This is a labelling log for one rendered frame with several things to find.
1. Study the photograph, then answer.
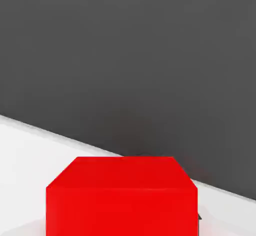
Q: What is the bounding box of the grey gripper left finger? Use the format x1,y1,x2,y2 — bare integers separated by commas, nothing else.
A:
20,217,47,236

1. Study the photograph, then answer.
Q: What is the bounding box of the small red cube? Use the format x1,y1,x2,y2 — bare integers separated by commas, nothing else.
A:
45,156,199,236

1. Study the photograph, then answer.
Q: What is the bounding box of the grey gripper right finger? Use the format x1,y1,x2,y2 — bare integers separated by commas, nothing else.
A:
197,210,225,236

